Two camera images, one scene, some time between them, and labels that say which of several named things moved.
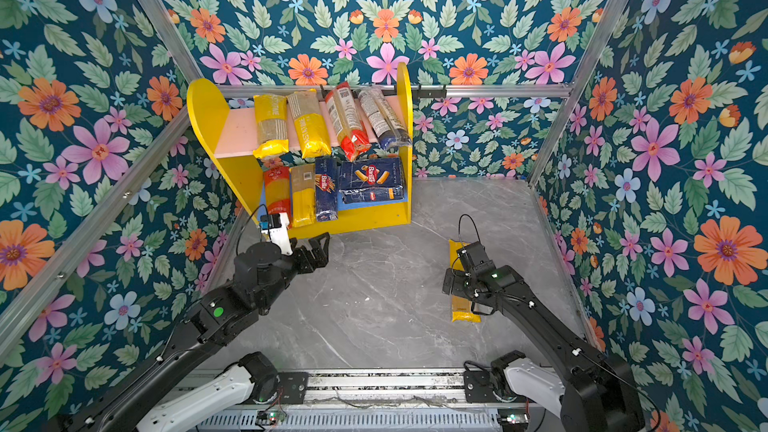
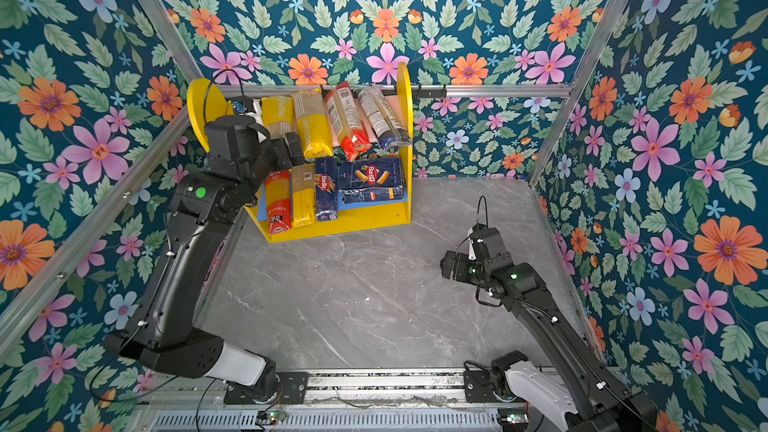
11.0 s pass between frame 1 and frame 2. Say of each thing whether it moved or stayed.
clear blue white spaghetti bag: stayed
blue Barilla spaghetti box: stayed
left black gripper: moved
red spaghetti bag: stayed
